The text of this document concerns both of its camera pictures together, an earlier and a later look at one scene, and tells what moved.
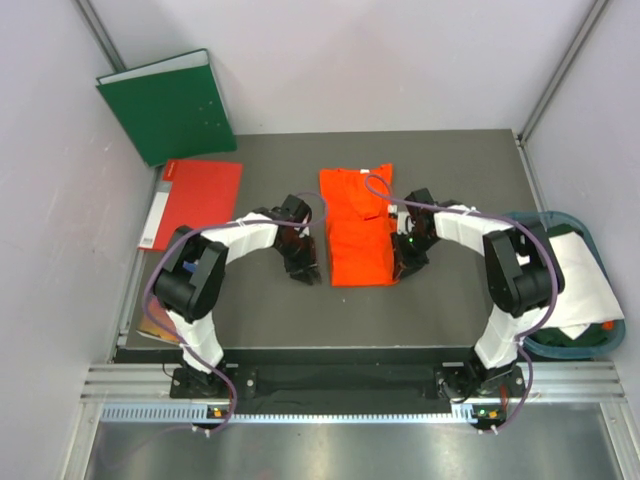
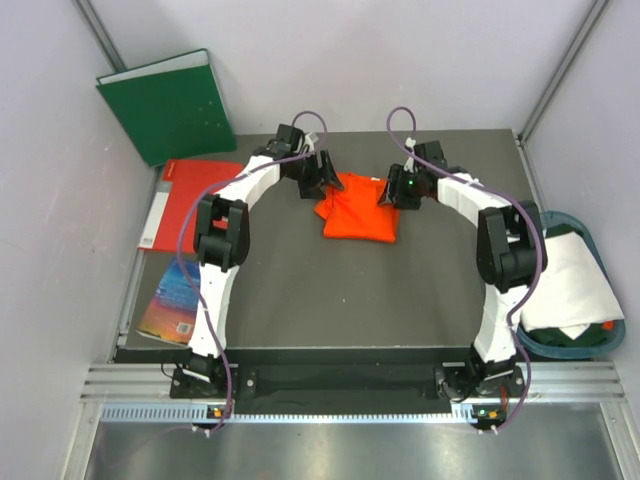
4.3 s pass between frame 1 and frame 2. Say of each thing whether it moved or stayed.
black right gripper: moved
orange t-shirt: moved
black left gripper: moved
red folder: stayed
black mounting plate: stayed
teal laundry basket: stayed
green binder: stayed
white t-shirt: stayed
